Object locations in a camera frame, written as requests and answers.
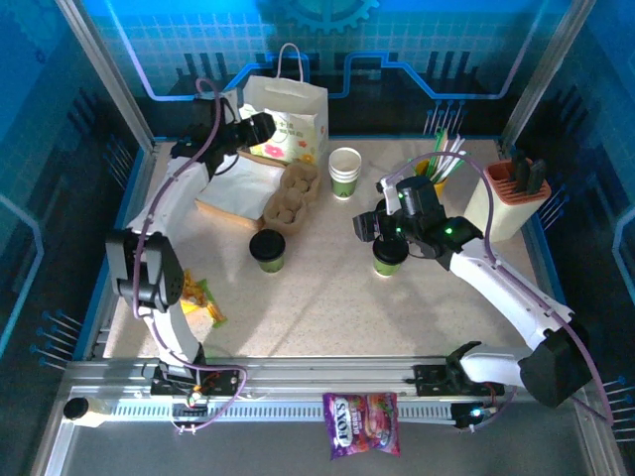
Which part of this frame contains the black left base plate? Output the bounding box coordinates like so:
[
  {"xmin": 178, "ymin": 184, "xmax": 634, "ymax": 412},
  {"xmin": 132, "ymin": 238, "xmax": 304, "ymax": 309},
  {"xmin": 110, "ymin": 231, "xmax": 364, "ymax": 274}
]
[{"xmin": 150, "ymin": 365, "xmax": 243, "ymax": 398}]

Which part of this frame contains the black handle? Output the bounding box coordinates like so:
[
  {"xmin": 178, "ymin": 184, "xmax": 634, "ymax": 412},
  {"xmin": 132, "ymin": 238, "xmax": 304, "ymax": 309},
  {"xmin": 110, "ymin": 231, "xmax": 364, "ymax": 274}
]
[
  {"xmin": 526, "ymin": 158, "xmax": 549, "ymax": 195},
  {"xmin": 510, "ymin": 148, "xmax": 531, "ymax": 192}
]

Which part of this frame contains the black plastic cup lid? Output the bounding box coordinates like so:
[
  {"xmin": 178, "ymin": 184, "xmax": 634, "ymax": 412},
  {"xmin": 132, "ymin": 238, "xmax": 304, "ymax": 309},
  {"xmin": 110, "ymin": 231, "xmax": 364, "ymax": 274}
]
[
  {"xmin": 248, "ymin": 228, "xmax": 288, "ymax": 263},
  {"xmin": 371, "ymin": 237, "xmax": 412, "ymax": 264}
]

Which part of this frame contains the small controller board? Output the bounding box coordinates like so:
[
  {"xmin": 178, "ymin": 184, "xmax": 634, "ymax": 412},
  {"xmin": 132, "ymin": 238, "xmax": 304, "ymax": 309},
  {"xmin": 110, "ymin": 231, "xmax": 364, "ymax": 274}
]
[
  {"xmin": 453, "ymin": 402, "xmax": 500, "ymax": 430},
  {"xmin": 171, "ymin": 391, "xmax": 209, "ymax": 416}
]

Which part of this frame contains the white wrapped straw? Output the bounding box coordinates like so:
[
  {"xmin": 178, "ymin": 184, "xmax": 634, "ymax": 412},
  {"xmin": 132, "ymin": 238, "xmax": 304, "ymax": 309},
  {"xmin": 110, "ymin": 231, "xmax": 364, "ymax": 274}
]
[{"xmin": 436, "ymin": 134, "xmax": 467, "ymax": 178}]

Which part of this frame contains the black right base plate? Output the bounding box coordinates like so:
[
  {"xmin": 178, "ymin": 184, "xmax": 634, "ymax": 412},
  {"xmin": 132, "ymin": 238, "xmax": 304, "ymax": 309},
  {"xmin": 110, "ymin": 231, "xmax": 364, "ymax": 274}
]
[{"xmin": 413, "ymin": 364, "xmax": 506, "ymax": 398}]

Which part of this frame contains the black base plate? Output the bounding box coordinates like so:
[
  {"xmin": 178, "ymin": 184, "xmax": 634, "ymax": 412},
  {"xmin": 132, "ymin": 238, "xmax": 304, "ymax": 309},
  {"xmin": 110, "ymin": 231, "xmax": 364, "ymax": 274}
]
[
  {"xmin": 413, "ymin": 364, "xmax": 506, "ymax": 398},
  {"xmin": 150, "ymin": 365, "xmax": 243, "ymax": 398}
]

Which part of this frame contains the green paper straw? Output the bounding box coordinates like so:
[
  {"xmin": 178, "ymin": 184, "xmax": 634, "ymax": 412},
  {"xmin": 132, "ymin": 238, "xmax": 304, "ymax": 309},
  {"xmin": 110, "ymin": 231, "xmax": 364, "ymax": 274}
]
[{"xmin": 432, "ymin": 128, "xmax": 447, "ymax": 170}]

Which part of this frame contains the green orange snack packet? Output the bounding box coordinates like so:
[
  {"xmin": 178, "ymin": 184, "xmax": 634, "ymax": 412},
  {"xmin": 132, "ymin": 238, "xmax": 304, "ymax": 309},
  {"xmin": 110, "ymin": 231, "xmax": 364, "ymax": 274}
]
[{"xmin": 188, "ymin": 277, "xmax": 229, "ymax": 329}]

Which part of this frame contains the purple Fox's candy bag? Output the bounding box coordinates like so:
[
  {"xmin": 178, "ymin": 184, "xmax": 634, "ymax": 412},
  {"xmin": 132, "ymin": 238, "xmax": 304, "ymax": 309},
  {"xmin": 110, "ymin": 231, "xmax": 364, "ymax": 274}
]
[{"xmin": 321, "ymin": 391, "xmax": 402, "ymax": 461}]

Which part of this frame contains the yellow straw holder cup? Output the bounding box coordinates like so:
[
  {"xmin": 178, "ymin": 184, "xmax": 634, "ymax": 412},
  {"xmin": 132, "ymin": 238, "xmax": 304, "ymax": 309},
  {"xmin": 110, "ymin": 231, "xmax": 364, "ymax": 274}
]
[{"xmin": 414, "ymin": 158, "xmax": 447, "ymax": 197}]

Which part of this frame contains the beige holder with orange top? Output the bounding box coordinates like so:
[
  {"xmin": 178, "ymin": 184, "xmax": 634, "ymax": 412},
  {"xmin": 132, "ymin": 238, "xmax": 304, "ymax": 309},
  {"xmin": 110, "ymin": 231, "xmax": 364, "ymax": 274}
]
[{"xmin": 468, "ymin": 158, "xmax": 553, "ymax": 244}]

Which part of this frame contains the stack of green paper cups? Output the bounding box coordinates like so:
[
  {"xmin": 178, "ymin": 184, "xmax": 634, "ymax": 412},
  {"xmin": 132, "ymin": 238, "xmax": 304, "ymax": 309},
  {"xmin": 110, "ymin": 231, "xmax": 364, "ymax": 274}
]
[{"xmin": 327, "ymin": 147, "xmax": 363, "ymax": 200}]

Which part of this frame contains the green paper coffee cup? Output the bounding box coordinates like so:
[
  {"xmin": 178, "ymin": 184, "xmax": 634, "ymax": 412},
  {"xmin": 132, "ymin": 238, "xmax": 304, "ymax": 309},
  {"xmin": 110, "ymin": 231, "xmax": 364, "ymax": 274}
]
[
  {"xmin": 248, "ymin": 228, "xmax": 288, "ymax": 275},
  {"xmin": 371, "ymin": 237, "xmax": 411, "ymax": 278}
]

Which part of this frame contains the flat white paper bag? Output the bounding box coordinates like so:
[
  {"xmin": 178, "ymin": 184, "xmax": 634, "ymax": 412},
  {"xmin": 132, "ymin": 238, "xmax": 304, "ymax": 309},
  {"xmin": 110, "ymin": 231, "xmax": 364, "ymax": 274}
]
[{"xmin": 197, "ymin": 151, "xmax": 289, "ymax": 222}]

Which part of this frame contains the brown pulp cup carrier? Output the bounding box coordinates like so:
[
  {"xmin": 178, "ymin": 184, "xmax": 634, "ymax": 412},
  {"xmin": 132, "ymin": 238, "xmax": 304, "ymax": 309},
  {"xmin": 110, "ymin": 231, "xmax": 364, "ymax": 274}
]
[{"xmin": 262, "ymin": 162, "xmax": 322, "ymax": 235}]

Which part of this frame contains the white bottle black cap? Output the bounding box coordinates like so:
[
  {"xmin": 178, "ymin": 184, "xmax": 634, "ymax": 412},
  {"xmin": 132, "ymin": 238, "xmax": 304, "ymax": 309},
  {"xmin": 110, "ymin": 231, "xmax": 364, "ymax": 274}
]
[{"xmin": 63, "ymin": 396, "xmax": 113, "ymax": 428}]

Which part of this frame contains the floral paper gift bag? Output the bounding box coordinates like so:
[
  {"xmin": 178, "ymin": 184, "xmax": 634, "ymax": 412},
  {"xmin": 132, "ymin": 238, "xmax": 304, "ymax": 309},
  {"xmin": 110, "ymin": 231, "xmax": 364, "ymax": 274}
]
[{"xmin": 237, "ymin": 43, "xmax": 330, "ymax": 165}]

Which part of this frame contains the white slotted cable duct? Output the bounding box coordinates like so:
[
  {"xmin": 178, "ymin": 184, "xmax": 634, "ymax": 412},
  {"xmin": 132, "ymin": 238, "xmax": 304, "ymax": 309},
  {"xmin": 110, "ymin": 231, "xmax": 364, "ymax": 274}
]
[{"xmin": 106, "ymin": 399, "xmax": 457, "ymax": 425}]

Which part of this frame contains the aluminium frame post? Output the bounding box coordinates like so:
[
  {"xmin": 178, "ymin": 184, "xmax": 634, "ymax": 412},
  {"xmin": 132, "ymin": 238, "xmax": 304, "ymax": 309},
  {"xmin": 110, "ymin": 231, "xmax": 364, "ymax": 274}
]
[
  {"xmin": 53, "ymin": 0, "xmax": 159, "ymax": 153},
  {"xmin": 498, "ymin": 0, "xmax": 582, "ymax": 150}
]

